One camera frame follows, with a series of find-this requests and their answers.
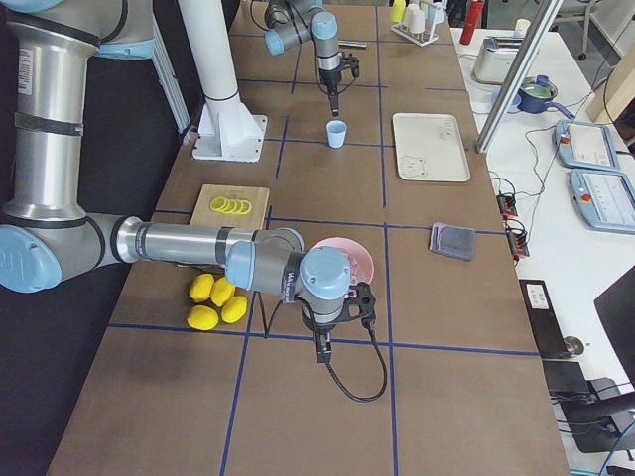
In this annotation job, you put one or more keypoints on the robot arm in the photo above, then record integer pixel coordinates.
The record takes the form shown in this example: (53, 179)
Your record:
(49, 238)
(291, 23)

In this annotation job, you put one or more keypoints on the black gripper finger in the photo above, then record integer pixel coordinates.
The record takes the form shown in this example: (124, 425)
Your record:
(323, 347)
(334, 104)

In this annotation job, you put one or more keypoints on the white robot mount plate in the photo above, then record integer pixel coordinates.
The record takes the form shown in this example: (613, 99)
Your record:
(222, 139)

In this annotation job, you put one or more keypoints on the yellow cup on rack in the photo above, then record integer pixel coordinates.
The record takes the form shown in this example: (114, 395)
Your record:
(398, 9)

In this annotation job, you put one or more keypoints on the blue teach pendant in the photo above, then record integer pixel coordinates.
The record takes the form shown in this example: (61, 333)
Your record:
(605, 200)
(582, 145)

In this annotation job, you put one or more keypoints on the wooden cutting board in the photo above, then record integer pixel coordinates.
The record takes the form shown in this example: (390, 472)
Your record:
(210, 248)

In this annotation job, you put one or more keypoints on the whole yellow lemon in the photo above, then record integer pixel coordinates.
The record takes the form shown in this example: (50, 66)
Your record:
(200, 288)

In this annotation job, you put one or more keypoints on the red bottle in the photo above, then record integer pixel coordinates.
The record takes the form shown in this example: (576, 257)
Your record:
(471, 21)

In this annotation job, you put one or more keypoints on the pink cup on rack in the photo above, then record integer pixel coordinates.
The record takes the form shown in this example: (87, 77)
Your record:
(415, 21)

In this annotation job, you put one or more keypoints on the steel muddler black tip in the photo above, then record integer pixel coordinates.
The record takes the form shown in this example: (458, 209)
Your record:
(348, 44)

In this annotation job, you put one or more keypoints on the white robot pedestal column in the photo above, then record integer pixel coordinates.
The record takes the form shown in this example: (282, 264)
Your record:
(207, 33)

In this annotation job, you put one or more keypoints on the black label box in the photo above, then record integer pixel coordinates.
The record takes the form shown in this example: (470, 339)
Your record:
(544, 324)

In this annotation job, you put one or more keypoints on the white wire cup rack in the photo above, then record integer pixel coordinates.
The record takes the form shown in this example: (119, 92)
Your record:
(435, 15)

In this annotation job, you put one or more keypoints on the orange connector block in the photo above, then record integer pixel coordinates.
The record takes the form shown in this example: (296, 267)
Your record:
(517, 240)
(507, 205)

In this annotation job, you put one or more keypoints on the white toaster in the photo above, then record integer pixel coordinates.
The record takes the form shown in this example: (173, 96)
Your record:
(495, 57)

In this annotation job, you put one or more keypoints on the pink bowl of ice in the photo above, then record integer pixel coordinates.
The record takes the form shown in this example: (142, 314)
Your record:
(360, 260)

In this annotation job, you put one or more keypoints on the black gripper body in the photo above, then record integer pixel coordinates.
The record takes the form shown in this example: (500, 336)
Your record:
(330, 79)
(320, 326)

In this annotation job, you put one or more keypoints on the cream bear serving tray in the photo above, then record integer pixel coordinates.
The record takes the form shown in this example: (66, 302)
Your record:
(429, 148)

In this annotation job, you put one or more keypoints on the blue saucepan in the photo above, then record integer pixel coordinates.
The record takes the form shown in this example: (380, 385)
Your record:
(538, 94)

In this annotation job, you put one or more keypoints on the light blue plastic cup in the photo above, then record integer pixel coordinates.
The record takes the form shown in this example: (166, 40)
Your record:
(336, 132)

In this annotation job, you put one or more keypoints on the folded grey cloth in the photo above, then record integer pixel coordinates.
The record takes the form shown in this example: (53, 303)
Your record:
(453, 241)

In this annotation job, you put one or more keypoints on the black monitor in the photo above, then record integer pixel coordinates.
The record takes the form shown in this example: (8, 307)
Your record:
(615, 309)

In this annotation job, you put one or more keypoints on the aluminium frame post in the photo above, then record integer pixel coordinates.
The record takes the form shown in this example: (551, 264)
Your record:
(540, 25)

